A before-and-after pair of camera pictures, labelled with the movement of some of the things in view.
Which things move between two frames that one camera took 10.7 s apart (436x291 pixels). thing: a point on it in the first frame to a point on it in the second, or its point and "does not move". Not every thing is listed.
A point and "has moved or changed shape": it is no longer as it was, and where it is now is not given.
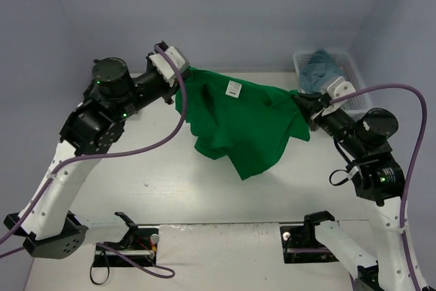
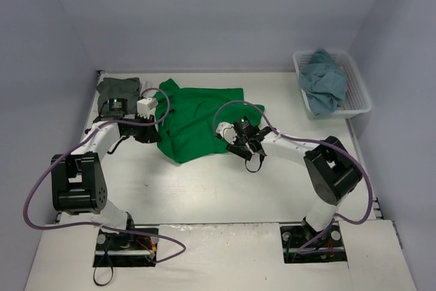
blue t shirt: (315, 75) does not move
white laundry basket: (358, 102) does not move
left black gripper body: (169, 91) to (150, 133)
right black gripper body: (310, 108) to (236, 148)
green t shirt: (248, 125) has moved or changed shape
